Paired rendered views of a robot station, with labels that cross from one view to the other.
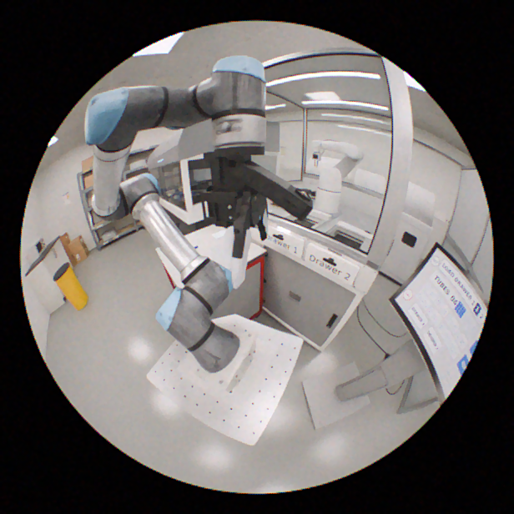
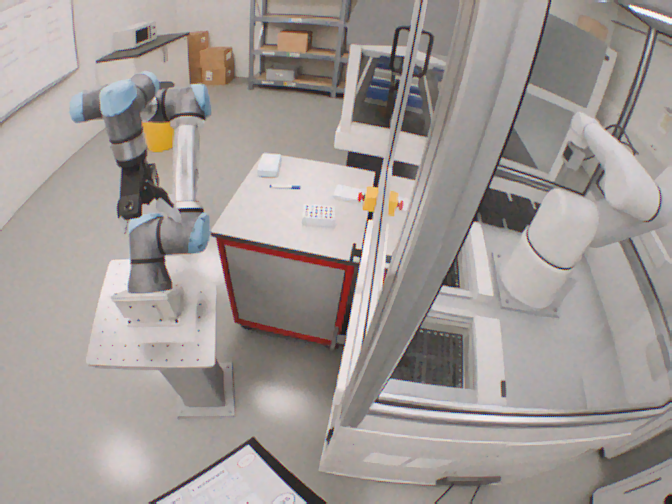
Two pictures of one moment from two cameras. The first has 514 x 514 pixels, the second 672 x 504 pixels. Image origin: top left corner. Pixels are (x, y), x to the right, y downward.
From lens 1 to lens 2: 0.77 m
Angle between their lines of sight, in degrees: 38
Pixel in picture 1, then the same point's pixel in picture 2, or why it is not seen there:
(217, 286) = (177, 236)
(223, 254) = not seen: hidden behind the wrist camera
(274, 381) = (152, 354)
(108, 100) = (74, 111)
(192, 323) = (139, 244)
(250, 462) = (103, 446)
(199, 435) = (112, 376)
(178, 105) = not seen: hidden behind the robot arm
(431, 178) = not seen: outside the picture
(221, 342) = (144, 275)
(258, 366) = (163, 333)
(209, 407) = (109, 317)
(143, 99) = (90, 110)
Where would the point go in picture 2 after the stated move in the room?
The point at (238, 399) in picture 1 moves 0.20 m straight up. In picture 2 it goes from (125, 332) to (101, 295)
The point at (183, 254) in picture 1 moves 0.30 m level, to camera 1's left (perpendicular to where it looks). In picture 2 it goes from (176, 191) to (158, 150)
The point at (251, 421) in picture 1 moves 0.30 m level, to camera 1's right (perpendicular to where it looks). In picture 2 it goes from (108, 352) to (136, 437)
